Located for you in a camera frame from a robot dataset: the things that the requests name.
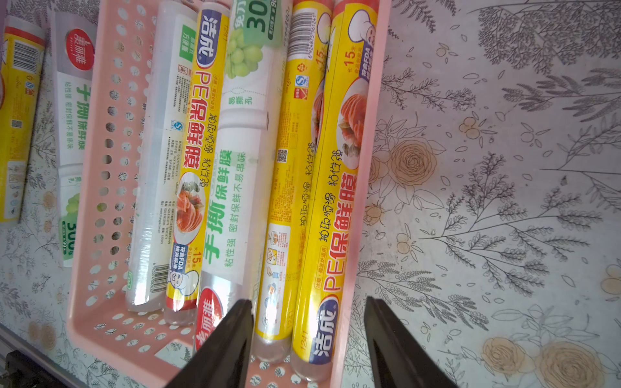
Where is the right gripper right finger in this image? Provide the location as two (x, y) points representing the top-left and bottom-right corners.
(364, 297), (457, 388)

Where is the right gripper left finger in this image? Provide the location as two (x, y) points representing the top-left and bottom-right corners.
(166, 299), (253, 388)

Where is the pink plastic basket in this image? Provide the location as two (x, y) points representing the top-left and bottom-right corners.
(66, 0), (393, 388)

